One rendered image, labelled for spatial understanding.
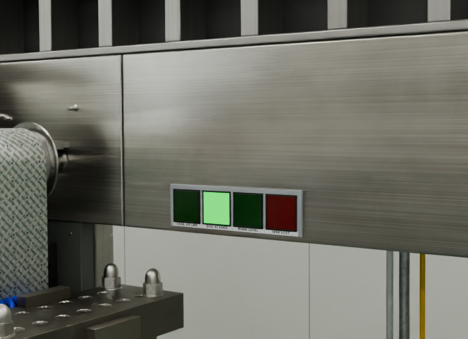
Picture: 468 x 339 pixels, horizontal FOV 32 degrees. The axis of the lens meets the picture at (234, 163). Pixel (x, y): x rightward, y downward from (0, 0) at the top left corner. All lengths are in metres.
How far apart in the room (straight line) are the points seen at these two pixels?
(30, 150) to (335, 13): 0.56
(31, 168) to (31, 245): 0.13
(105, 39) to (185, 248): 2.96
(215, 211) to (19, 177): 0.33
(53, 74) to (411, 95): 0.70
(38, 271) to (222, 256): 2.83
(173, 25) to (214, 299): 3.03
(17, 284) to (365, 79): 0.66
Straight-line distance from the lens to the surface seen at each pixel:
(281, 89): 1.23
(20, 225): 1.40
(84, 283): 1.54
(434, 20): 1.14
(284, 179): 1.23
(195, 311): 4.37
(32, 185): 1.41
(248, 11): 1.28
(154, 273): 1.39
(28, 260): 1.42
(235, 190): 1.27
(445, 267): 3.65
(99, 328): 1.24
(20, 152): 1.40
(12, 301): 1.36
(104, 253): 1.74
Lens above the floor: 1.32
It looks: 3 degrees down
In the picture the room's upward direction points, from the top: straight up
